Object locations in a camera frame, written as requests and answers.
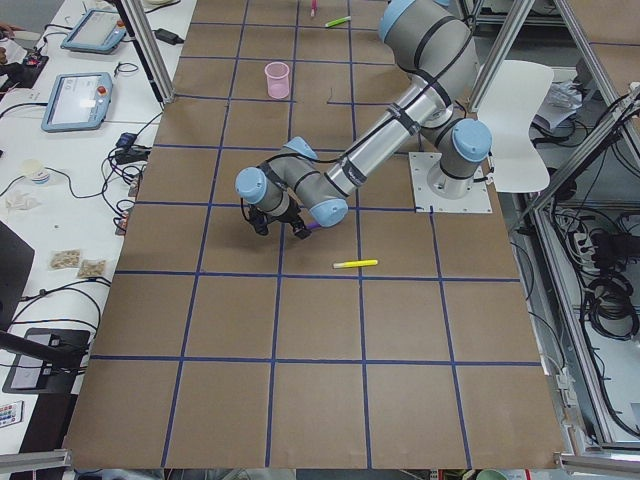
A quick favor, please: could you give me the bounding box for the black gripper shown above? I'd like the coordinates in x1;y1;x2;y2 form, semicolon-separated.
247;200;309;238

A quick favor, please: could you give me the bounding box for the white chair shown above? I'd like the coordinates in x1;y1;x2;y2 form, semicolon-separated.
477;60;554;193

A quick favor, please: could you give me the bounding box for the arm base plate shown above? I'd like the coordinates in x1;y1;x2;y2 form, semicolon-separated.
409;152;493;214

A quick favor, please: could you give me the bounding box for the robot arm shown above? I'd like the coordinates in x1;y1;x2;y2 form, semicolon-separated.
235;1;493;239

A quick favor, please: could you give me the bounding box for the blue teach pendant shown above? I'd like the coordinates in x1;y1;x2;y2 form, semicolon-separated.
61;9;127;54
41;72;113;133

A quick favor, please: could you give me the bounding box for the pink mesh cup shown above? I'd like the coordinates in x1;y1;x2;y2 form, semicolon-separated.
264;61;290;100

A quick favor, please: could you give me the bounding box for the black power adapter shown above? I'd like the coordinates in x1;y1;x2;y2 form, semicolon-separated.
154;28;184;45

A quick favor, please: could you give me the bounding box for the yellow highlighter pen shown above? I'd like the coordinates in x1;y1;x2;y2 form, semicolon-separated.
332;259;379;269

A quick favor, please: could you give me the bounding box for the green highlighter pen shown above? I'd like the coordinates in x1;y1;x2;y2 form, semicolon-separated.
324;16;351;28

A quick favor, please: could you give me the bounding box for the aluminium frame post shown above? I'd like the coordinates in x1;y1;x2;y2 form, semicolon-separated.
115;0;175;105

